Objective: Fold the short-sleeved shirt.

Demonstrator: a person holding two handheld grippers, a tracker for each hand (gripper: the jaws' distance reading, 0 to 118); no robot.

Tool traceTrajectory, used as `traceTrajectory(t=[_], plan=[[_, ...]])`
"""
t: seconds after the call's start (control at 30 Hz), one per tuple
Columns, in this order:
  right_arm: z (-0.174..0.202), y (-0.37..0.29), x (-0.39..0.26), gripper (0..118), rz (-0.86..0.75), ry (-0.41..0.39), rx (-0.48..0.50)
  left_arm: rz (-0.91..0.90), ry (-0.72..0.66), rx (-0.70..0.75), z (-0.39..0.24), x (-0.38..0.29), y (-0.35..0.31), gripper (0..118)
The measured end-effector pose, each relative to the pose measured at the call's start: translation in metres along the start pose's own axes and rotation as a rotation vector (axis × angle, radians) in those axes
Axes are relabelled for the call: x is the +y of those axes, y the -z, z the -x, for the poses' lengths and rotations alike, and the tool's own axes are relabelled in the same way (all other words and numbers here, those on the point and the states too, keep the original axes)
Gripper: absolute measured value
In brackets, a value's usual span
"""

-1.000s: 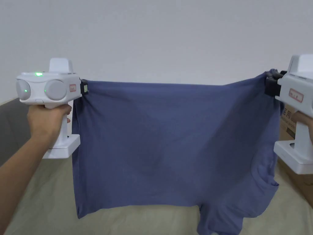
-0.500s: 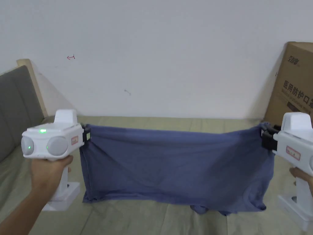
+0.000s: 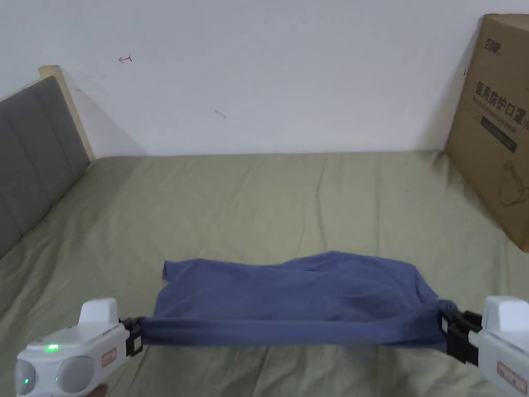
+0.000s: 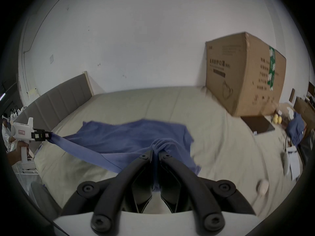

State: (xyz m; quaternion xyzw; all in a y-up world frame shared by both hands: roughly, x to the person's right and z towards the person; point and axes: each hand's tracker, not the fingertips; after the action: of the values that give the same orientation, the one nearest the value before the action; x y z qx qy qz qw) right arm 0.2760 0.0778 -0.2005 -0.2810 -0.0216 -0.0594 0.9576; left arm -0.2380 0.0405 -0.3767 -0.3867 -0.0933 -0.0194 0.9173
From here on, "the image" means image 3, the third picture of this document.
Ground bed with pale green sheet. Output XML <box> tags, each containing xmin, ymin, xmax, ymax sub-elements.
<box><xmin>0</xmin><ymin>150</ymin><xmax>529</xmax><ymax>397</ymax></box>

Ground dark blue shirt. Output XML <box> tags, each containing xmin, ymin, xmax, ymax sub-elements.
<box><xmin>139</xmin><ymin>250</ymin><xmax>454</xmax><ymax>356</ymax></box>

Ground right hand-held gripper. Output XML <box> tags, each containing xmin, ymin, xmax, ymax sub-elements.
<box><xmin>439</xmin><ymin>295</ymin><xmax>529</xmax><ymax>397</ymax></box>

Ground brown cardboard carton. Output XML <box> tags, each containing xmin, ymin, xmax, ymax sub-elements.
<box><xmin>444</xmin><ymin>13</ymin><xmax>529</xmax><ymax>253</ymax></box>

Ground grey padded headboard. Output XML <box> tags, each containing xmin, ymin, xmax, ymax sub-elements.
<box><xmin>0</xmin><ymin>65</ymin><xmax>97</xmax><ymax>260</ymax></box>

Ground person's left hand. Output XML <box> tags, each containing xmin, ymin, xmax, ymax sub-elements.
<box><xmin>79</xmin><ymin>383</ymin><xmax>110</xmax><ymax>397</ymax></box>

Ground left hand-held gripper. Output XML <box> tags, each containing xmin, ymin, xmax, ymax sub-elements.
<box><xmin>15</xmin><ymin>298</ymin><xmax>146</xmax><ymax>396</ymax></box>

